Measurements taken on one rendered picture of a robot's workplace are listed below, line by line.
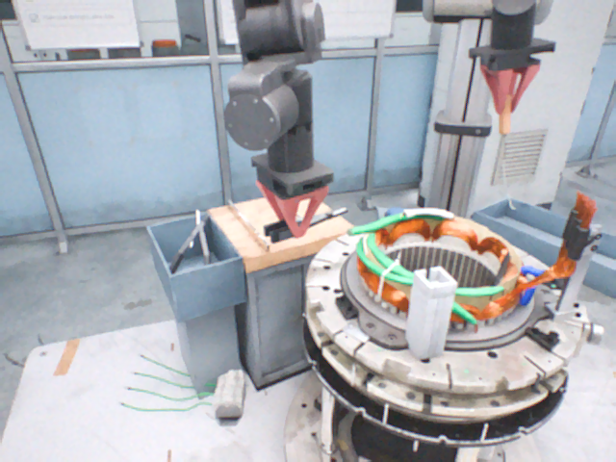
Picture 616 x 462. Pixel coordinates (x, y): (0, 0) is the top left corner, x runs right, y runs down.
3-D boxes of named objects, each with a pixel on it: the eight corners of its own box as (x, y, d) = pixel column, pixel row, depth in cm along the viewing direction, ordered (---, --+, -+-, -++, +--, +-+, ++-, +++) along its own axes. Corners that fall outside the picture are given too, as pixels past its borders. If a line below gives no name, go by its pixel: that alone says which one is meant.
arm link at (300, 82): (319, 62, 50) (271, 60, 51) (297, 75, 44) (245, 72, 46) (319, 122, 53) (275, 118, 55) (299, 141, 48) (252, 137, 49)
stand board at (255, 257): (246, 273, 66) (245, 260, 65) (208, 221, 81) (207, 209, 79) (357, 242, 74) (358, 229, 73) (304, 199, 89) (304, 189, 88)
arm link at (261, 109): (322, -1, 45) (247, 9, 48) (279, 10, 36) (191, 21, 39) (333, 115, 51) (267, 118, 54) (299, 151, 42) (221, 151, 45)
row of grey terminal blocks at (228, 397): (242, 425, 73) (240, 408, 71) (213, 426, 73) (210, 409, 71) (247, 378, 82) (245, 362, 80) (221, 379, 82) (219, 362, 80)
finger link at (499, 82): (541, 114, 67) (551, 47, 62) (494, 121, 67) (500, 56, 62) (519, 103, 73) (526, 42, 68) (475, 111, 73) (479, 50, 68)
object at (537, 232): (598, 383, 81) (659, 250, 67) (569, 413, 76) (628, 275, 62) (478, 312, 99) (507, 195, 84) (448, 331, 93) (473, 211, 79)
